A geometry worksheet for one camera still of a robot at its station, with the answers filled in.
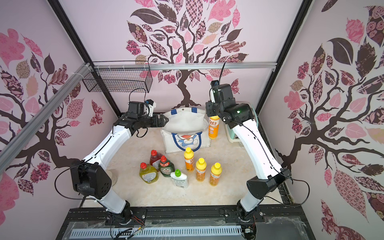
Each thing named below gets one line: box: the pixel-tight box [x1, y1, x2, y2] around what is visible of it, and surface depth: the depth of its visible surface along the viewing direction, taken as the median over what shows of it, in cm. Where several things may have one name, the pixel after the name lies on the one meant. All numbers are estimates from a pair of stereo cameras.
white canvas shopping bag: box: [160, 107, 211, 154], surface depth 97 cm
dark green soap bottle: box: [158, 155, 175, 178], surface depth 81 cm
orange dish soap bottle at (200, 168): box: [195, 157, 207, 182], surface depth 72 cm
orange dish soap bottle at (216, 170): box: [209, 162, 223, 187], surface depth 71 cm
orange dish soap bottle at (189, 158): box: [183, 147, 195, 172], surface depth 77 cm
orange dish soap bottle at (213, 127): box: [208, 115, 220, 140], surface depth 74 cm
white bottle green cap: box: [170, 169, 189, 189], surface depth 75 cm
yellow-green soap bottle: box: [139, 162, 159, 184], surface depth 79 cm
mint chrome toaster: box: [225, 123, 241, 143], surface depth 102 cm
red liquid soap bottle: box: [149, 149, 163, 166], surface depth 80 cm
